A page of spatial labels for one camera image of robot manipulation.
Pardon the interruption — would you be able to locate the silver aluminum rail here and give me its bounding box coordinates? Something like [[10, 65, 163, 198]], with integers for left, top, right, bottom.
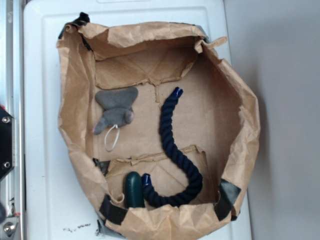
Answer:
[[0, 0, 27, 240]]

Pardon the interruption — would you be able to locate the dark blue twisted rope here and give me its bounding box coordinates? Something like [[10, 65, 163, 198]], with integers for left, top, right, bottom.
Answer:
[[141, 86, 204, 208]]

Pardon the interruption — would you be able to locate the brown paper bag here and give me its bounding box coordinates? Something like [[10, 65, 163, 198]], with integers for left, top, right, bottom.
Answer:
[[57, 13, 261, 240]]

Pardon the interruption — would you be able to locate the dark green plastic cylinder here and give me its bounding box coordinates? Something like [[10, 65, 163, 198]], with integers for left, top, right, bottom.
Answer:
[[124, 171, 145, 208]]

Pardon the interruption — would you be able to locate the gray plush mouse toy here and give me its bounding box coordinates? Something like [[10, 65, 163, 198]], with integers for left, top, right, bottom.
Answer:
[[92, 86, 139, 152]]

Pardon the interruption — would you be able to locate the black metal bracket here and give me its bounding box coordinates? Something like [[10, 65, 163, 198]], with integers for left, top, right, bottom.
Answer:
[[0, 105, 15, 181]]

